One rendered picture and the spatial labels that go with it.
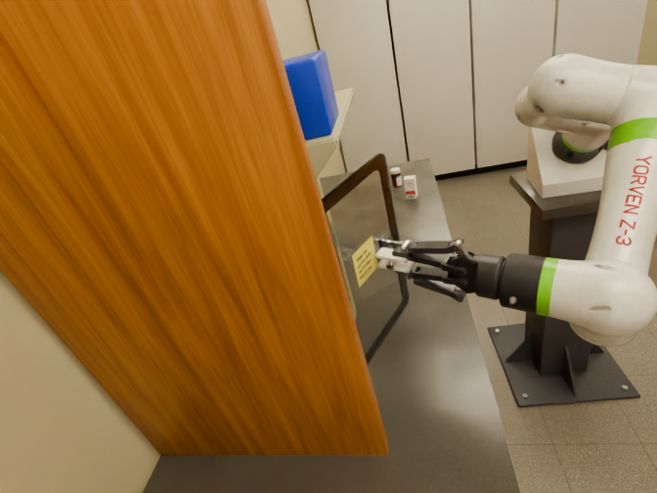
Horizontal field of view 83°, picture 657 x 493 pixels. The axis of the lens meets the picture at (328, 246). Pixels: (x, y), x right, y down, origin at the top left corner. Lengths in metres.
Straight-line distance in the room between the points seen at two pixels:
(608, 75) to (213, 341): 0.85
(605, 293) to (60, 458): 0.88
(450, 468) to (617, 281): 0.41
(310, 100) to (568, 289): 0.44
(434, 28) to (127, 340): 3.29
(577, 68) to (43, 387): 1.10
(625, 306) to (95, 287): 0.73
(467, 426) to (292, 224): 0.54
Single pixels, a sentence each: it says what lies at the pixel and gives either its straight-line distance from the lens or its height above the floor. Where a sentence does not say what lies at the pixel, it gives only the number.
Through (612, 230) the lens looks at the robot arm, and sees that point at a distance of 0.81.
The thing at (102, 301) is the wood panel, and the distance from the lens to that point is 0.65.
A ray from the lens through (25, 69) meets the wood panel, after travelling 0.52.
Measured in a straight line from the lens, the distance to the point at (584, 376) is 2.13.
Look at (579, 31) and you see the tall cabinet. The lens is 3.87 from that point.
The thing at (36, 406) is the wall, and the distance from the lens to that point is 0.80.
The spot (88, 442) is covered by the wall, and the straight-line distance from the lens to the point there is 0.88.
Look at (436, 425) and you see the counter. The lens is 0.82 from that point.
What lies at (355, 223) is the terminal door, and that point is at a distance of 0.69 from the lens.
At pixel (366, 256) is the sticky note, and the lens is 0.74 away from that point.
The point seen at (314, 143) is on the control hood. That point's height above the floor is 1.51.
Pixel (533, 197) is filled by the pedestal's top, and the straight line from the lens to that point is 1.50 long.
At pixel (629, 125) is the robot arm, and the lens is 0.90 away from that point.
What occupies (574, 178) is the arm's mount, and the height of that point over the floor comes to 0.99.
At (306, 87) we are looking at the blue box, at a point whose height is 1.57.
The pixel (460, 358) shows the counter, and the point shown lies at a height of 0.94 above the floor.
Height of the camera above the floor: 1.64
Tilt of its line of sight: 31 degrees down
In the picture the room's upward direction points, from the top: 16 degrees counter-clockwise
